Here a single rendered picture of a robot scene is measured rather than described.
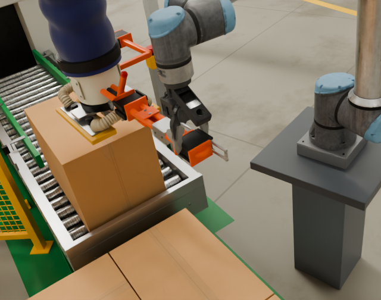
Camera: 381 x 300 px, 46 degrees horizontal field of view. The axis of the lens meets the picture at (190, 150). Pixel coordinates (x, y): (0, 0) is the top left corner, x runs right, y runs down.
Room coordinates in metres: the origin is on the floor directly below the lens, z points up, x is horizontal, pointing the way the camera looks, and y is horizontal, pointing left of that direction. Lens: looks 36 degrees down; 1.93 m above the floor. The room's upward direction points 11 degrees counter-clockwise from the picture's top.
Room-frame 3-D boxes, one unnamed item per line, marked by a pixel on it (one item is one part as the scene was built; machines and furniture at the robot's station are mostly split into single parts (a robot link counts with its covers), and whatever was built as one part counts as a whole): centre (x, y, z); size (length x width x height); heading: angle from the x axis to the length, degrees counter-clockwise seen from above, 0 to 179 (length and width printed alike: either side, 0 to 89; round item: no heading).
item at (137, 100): (1.30, 0.16, 1.23); 0.10 x 0.08 x 0.06; 120
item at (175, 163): (2.68, 0.52, 0.50); 2.31 x 0.05 x 0.19; 27
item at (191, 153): (1.00, -0.01, 1.22); 0.08 x 0.07 x 0.05; 30
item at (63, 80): (2.96, 0.74, 0.60); 1.60 x 0.11 x 0.09; 27
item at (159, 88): (2.22, 0.10, 0.50); 0.07 x 0.07 x 1.00; 27
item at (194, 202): (1.48, 0.28, 0.48); 0.70 x 0.03 x 0.15; 117
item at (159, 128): (1.12, 0.06, 1.22); 0.07 x 0.07 x 0.04; 30
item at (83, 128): (1.47, 0.37, 1.12); 0.34 x 0.10 x 0.05; 30
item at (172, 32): (1.03, 0.00, 1.54); 0.10 x 0.09 x 0.12; 113
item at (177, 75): (1.02, 0.00, 1.45); 0.10 x 0.09 x 0.05; 119
